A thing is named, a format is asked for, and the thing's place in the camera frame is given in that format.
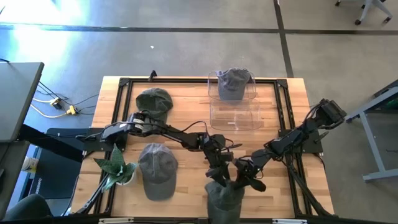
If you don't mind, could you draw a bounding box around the person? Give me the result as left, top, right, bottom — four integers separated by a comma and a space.
2, 194, 53, 222

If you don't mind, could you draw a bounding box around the gray baseball cap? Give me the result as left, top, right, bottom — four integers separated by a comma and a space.
137, 142, 179, 202

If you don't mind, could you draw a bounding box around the white metal bracket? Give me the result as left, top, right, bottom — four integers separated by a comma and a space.
272, 218, 308, 224
98, 217, 134, 224

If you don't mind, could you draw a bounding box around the black desk beam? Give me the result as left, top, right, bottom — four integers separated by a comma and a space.
17, 124, 85, 163

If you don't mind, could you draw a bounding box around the green plant in white pot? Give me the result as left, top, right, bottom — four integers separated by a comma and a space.
93, 143, 140, 192

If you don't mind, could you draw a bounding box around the gray office chair base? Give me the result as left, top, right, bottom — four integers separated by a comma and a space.
335, 0, 393, 26

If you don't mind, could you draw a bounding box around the black diagonal frame strut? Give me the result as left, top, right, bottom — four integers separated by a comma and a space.
74, 174, 109, 215
287, 161, 333, 217

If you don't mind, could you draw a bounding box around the gray metal table frame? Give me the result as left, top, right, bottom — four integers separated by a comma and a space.
344, 81, 398, 183

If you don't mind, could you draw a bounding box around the blue-gray baseball cap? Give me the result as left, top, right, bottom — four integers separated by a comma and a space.
215, 67, 252, 101

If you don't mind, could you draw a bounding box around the yellow and black power plug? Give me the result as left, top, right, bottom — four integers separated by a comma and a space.
49, 96, 63, 110

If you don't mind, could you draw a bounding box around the white paper cup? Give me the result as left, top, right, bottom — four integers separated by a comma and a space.
22, 156, 40, 174

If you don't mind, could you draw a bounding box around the clear plastic container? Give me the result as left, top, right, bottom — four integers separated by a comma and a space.
210, 98, 262, 131
207, 70, 258, 101

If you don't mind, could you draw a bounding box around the black floor mat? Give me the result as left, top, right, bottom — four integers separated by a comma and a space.
28, 127, 83, 200

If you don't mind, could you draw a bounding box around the black aluminium table frame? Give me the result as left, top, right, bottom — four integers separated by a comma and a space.
95, 77, 312, 218

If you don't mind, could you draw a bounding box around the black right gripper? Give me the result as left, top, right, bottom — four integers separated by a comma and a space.
233, 155, 267, 192

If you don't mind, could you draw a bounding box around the black power cable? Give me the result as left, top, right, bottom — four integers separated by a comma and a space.
74, 93, 100, 107
37, 81, 70, 102

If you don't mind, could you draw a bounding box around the gray desk top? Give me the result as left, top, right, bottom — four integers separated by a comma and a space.
0, 61, 45, 143

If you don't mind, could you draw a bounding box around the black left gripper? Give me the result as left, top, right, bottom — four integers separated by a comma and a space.
201, 134, 234, 188

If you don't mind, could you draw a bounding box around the dark gray desk panel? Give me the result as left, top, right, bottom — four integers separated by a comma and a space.
0, 141, 30, 218

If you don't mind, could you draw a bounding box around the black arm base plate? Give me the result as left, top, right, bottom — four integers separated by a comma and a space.
278, 129, 324, 154
83, 127, 128, 152

